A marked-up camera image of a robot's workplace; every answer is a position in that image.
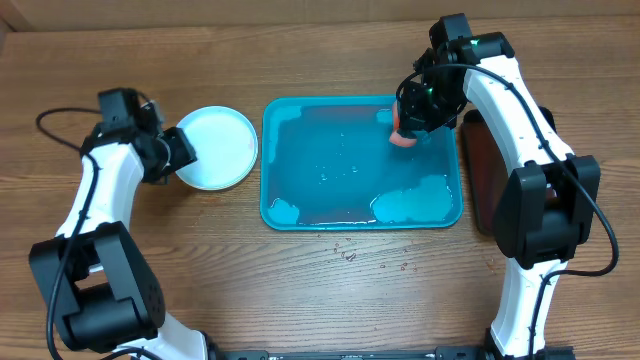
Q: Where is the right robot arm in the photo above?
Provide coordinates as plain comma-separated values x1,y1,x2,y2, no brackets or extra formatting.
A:
390,14,601,359

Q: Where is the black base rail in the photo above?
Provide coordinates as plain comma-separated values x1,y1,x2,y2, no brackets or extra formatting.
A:
209,344,576,360

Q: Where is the teal plastic tray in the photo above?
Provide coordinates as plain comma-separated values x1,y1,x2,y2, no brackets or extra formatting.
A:
260,95,463,231

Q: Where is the light blue plate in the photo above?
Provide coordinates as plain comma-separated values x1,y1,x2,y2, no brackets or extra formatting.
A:
176,106,258,191

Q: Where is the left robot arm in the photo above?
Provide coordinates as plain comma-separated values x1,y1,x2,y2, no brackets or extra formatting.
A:
29,88,217,359

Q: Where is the black rectangular tray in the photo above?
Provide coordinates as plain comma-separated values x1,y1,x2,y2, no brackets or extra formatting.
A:
459,105,559,237

